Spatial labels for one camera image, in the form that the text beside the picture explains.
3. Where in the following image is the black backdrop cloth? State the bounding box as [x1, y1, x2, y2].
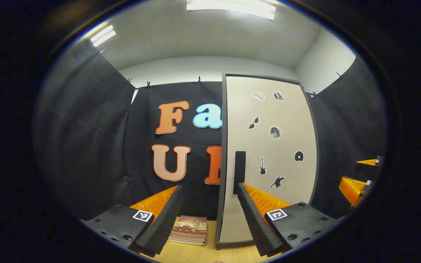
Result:
[35, 44, 388, 221]

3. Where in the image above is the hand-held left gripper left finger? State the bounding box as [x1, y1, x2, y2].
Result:
[80, 185, 185, 258]

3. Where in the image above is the grey cabinet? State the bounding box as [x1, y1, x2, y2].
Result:
[215, 72, 321, 249]

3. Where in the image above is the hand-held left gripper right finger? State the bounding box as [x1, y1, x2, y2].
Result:
[237, 182, 346, 257]

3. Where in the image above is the small ceiling light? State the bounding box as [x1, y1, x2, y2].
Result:
[89, 25, 117, 47]

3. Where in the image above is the stack of books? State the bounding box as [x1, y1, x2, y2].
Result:
[169, 215, 208, 246]

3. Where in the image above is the black door handle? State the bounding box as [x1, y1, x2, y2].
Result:
[234, 151, 246, 195]

